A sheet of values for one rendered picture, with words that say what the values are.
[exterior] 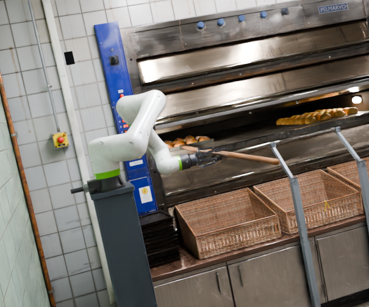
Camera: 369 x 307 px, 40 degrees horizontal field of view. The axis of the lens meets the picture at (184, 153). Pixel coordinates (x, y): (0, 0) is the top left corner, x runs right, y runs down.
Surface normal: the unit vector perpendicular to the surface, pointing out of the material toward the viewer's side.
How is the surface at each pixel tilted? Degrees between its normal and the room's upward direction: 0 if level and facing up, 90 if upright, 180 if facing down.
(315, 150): 70
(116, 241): 90
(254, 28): 90
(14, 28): 90
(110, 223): 90
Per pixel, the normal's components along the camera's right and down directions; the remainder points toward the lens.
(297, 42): 0.17, -0.30
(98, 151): -0.33, 0.14
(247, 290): 0.25, 0.04
